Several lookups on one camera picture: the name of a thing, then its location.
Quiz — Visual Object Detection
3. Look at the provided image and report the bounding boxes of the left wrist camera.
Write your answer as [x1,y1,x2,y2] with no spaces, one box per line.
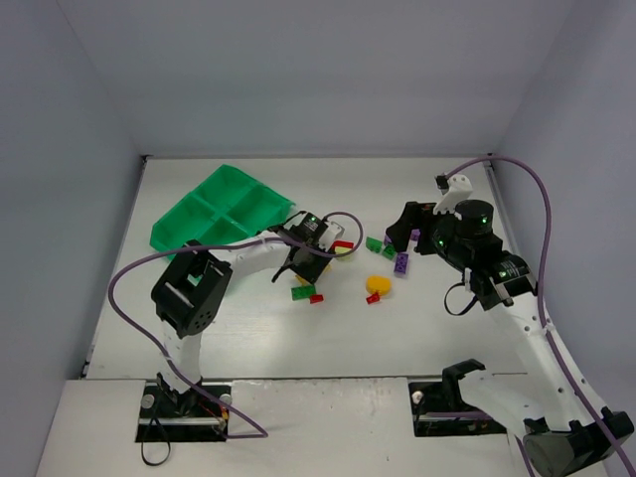
[318,221,344,251]

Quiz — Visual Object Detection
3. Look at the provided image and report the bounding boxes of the yellow rectangular lego brick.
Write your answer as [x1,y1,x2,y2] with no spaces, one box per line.
[316,263,332,280]

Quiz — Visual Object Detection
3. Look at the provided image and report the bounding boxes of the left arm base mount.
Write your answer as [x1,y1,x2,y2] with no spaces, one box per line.
[135,382,230,443]

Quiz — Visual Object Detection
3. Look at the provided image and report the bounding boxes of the green curved lego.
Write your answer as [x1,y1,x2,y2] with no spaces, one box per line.
[365,237,384,253]

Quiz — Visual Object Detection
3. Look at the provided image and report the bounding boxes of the yellow oval lego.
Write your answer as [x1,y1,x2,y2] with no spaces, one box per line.
[365,275,392,297]

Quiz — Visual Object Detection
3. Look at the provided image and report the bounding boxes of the black thin cable left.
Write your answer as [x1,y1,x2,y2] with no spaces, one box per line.
[140,392,174,468]

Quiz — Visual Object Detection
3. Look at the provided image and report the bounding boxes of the black cable loop right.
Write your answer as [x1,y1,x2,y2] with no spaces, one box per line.
[443,282,481,316]

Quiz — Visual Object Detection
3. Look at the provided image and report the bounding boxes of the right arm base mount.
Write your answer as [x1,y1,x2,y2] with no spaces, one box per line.
[407,381,507,438]

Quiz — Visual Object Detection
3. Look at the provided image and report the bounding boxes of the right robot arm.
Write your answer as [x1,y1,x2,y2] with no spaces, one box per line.
[387,200,634,476]

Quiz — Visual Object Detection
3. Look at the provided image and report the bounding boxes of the green square lego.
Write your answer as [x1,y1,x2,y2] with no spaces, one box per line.
[382,244,397,260]

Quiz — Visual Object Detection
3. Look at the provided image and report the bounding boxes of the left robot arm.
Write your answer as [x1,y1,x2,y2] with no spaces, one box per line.
[151,213,344,416]

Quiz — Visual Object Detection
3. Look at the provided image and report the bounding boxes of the green lego brick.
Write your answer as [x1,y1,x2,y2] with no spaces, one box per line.
[291,285,316,301]

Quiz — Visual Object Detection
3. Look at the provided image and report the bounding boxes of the lime half round lego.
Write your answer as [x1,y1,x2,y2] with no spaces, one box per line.
[334,246,354,261]

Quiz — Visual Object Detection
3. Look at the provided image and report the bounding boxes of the green compartment tray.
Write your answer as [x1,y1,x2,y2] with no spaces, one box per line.
[149,165,295,251]

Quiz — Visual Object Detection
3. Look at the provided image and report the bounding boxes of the red lego brick centre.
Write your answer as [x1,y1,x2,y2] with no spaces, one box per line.
[332,240,354,253]

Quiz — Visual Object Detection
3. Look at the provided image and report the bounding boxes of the purple rectangular lego brick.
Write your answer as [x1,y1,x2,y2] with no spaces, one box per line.
[394,252,408,276]

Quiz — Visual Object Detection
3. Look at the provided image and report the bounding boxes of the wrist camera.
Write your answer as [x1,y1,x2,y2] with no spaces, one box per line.
[318,221,344,251]
[433,174,473,215]

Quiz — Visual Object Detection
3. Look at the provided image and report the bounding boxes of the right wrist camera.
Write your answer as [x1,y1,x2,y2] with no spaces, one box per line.
[433,174,473,215]

